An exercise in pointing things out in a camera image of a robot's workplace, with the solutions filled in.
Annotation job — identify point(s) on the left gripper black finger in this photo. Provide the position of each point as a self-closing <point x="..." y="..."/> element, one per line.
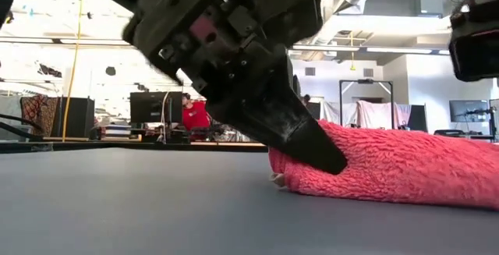
<point x="273" y="114"/>

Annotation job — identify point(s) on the pink fluffy towel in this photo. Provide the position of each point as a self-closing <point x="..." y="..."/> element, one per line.
<point x="409" y="165"/>

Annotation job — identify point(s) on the black door panel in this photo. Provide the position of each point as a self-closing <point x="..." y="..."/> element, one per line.
<point x="313" y="110"/>

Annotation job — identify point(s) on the grey ceiling air unit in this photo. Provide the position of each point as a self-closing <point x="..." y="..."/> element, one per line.
<point x="430" y="3"/>

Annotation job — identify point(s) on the white hanging cloth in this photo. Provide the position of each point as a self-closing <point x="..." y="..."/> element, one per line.
<point x="331" y="112"/>

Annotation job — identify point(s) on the person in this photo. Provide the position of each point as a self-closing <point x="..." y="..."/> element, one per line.
<point x="195" y="116"/>

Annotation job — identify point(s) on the long ceiling light strip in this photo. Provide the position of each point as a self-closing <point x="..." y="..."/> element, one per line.
<point x="397" y="50"/>
<point x="58" y="43"/>

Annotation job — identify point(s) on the yellow hanging pendant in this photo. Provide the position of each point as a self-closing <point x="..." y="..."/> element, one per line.
<point x="352" y="67"/>

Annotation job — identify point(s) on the black upright panel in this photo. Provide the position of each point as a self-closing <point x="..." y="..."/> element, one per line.
<point x="417" y="118"/>

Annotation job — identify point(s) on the pink hanging cloth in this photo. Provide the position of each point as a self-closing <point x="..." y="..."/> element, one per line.
<point x="374" y="114"/>

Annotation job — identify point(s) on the black desk monitor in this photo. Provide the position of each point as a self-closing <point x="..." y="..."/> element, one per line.
<point x="148" y="107"/>

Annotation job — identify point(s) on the black round ceiling fixture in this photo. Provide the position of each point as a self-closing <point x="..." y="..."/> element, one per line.
<point x="110" y="71"/>

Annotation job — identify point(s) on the striped stacked boxes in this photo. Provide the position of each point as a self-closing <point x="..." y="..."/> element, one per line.
<point x="117" y="132"/>

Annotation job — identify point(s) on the black cabinet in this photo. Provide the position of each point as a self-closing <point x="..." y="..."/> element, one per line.
<point x="80" y="118"/>

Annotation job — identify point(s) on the brown patterned cloth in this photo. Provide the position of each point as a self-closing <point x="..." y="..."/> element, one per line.
<point x="37" y="114"/>

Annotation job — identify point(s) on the grey wall vent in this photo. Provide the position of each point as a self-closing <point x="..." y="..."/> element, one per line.
<point x="368" y="72"/>
<point x="310" y="71"/>

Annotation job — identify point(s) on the black background rig frame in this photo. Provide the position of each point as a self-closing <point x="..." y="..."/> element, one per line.
<point x="366" y="81"/>

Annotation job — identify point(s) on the black table frame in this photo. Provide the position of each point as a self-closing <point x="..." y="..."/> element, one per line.
<point x="117" y="147"/>

